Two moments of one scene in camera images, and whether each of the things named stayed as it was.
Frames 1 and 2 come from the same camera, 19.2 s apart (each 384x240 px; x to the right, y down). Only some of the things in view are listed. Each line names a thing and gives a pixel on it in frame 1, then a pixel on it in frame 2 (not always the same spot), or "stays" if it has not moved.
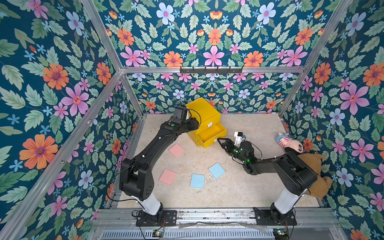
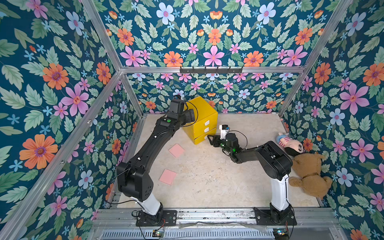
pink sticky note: [176, 150] stays
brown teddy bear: [322, 184] stays
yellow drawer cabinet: [210, 129] stays
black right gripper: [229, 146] -> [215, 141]
